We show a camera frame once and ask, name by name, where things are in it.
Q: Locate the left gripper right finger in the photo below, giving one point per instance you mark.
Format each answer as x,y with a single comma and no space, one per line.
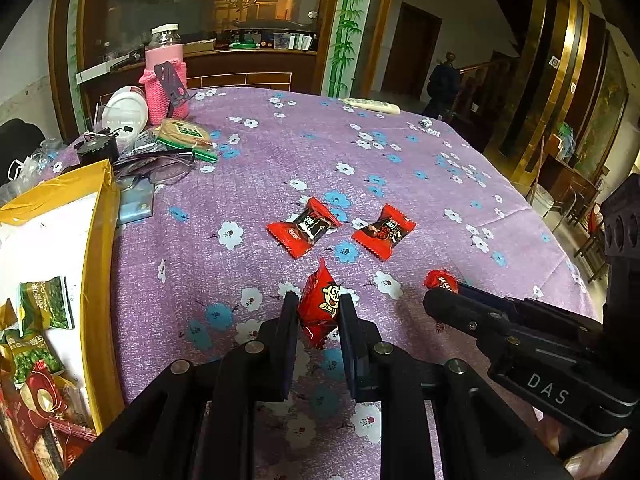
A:
438,420

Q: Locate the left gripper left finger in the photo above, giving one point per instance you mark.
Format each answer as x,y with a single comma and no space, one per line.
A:
198,421

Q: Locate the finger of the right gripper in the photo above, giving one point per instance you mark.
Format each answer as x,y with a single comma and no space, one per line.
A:
532,313
465,315

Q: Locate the red cartoon candy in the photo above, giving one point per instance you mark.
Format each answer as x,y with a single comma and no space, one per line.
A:
318,307
441,279

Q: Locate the dark red chocolate bar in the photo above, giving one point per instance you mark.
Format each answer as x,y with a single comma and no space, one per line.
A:
40,398
74,439

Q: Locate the red black candy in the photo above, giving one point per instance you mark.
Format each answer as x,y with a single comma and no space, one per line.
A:
381,237
301,234

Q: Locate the green pea snack packet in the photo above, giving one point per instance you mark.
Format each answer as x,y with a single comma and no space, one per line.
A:
45,305

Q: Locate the yellow sandwich cracker pack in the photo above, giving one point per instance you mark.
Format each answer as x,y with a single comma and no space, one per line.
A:
8,317

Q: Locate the person's right hand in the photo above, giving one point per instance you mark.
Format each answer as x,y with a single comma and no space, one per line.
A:
588,464

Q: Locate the purple floral tablecloth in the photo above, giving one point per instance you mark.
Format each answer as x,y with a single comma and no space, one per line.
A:
201,275

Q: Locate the dark statue figure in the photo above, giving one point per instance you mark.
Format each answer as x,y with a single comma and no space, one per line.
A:
442,88

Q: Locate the yellow taped white box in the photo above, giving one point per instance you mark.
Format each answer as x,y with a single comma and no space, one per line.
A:
60,384

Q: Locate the cream remote control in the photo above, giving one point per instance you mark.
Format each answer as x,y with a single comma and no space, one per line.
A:
373,105

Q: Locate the blue card pouch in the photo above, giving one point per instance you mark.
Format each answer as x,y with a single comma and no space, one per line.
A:
136,199

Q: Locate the eyeglasses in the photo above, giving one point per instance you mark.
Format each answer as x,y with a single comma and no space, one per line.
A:
162,167

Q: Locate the clear plastic bag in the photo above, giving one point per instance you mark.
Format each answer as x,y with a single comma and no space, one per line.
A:
25,174

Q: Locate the small black device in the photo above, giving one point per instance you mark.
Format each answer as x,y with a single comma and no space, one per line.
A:
96,146

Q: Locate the round biscuit green pack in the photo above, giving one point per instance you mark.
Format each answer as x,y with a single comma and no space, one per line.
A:
181,135

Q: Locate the white round lidded container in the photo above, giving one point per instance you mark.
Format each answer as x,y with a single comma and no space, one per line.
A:
126,113

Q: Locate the pink sleeved glass bottle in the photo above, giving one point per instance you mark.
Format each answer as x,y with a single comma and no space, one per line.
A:
164,76

